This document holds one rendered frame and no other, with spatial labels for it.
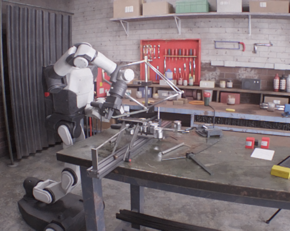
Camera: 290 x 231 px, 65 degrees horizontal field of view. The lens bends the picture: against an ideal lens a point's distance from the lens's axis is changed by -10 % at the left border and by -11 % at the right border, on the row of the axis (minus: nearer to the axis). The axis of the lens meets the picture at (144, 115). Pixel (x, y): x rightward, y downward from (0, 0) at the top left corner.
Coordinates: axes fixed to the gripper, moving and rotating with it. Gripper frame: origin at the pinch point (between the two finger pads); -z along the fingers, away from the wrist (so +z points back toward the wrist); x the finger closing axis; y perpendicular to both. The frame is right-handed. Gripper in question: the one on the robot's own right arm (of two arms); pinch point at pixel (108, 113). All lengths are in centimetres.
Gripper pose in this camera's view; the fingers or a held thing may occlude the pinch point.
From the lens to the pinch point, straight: 137.4
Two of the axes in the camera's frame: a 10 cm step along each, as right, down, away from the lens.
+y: -5.6, -3.5, -7.5
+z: 3.3, -9.3, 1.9
